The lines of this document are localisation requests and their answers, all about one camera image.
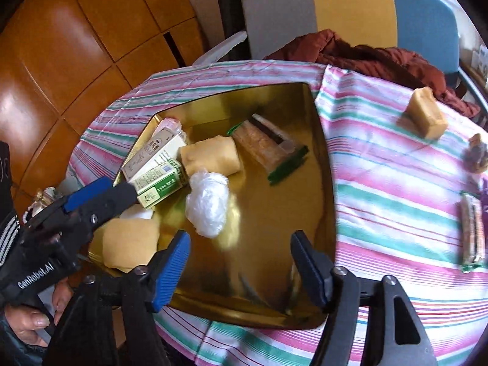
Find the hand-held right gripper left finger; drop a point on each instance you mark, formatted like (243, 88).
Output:
(171, 274)

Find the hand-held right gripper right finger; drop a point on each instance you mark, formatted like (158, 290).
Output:
(308, 270)

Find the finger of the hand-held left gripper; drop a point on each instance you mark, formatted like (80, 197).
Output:
(110, 204)
(87, 195)

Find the yellow sponge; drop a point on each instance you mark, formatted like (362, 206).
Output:
(127, 242)
(211, 156)

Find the green white carton box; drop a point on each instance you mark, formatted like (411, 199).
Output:
(160, 185)

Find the beige carton box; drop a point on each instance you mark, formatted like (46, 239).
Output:
(152, 150)

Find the gold metal tin tray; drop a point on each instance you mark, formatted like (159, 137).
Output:
(267, 206)

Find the white plastic bag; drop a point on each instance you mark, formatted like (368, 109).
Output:
(207, 204)

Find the pink plastic packet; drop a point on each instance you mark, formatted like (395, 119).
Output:
(167, 126)

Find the brown cracker packet green ends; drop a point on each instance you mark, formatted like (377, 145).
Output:
(263, 145)
(471, 232)

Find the orange sponge block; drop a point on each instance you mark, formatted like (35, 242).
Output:
(423, 114)

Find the brown purple snack packet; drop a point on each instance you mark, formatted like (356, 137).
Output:
(476, 154)

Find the person's left hand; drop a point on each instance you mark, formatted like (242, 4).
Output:
(32, 322)

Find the striped pink green tablecloth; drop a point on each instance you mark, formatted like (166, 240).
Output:
(381, 183)

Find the wooden wardrobe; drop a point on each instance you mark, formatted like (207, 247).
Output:
(95, 26)

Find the white chair armrest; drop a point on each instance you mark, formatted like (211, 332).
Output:
(221, 49)

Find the dark red jacket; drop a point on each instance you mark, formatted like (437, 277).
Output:
(381, 64)

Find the grey yellow blue chair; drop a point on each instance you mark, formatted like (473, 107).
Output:
(343, 3)

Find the small white box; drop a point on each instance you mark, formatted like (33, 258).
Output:
(481, 61)

